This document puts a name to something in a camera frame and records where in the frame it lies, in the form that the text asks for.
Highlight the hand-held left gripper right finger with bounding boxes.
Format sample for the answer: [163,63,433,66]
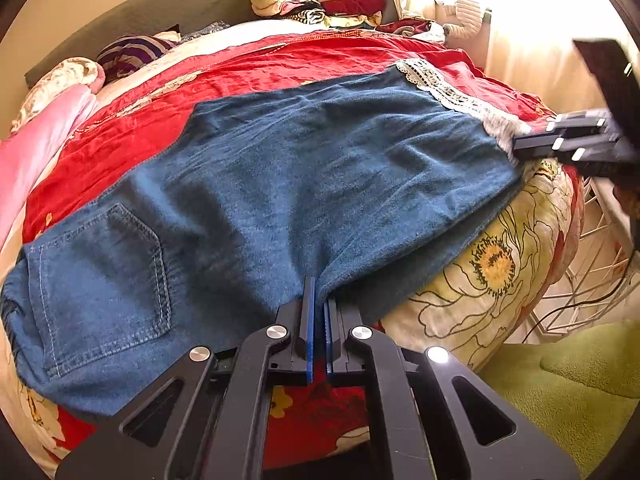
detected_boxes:
[324,300,581,480]

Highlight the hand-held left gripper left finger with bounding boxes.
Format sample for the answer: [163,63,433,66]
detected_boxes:
[55,276,316,480]

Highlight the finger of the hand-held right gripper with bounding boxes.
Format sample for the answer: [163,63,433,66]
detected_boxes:
[547,108,613,134]
[512,127,623,165]

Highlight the blue denim pants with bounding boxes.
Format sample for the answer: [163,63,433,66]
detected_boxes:
[0,57,526,418]

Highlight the cream curtain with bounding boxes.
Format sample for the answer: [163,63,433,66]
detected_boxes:
[400,0,626,126]

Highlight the floral bed quilt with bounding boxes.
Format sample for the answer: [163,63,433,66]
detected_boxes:
[0,157,586,476]

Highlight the white ribbed cloth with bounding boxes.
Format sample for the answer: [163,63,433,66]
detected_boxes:
[435,0,493,41]

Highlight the dark red cloth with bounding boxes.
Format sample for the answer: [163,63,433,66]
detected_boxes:
[375,19,441,38]

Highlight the green fleece cloth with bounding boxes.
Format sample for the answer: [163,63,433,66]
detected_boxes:
[480,320,640,480]

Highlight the cream bed sheet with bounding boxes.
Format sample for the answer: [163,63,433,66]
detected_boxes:
[95,22,451,126]

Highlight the blue patterned cloth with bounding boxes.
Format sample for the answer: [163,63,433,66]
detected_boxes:
[182,21,231,43]

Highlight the pink blanket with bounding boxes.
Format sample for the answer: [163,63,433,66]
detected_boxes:
[0,82,98,256]

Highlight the purple striped pillow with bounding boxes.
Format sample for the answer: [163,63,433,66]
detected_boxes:
[96,35,178,83]

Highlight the floral cream quilt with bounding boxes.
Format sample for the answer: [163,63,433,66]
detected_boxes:
[10,56,106,133]

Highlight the grey green headboard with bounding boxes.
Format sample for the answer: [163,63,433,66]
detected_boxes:
[25,0,258,88]

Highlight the white wire basket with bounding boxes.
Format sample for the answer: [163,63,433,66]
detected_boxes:
[520,175,640,346]

